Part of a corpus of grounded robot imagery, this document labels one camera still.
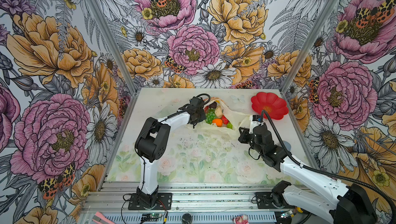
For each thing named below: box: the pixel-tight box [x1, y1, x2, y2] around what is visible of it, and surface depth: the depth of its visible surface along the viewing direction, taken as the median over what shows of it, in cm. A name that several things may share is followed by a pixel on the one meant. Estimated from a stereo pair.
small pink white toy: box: [232, 214, 250, 224], surface depth 69 cm
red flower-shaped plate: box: [251, 91, 289, 120], surface depth 115 cm
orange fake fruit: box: [212, 118, 224, 128], surface depth 101 cm
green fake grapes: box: [205, 107, 217, 125], surface depth 104 cm
